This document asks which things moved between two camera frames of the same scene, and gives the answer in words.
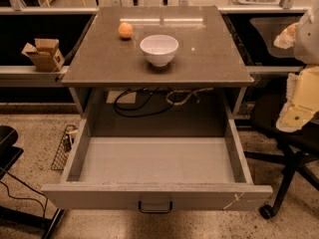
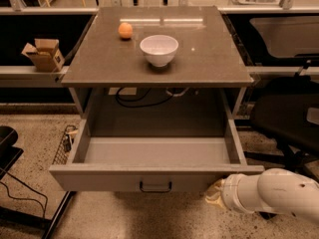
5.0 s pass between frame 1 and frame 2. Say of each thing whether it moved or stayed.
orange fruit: stayed
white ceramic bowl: stayed
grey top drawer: moved
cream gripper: moved
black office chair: stayed
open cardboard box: stayed
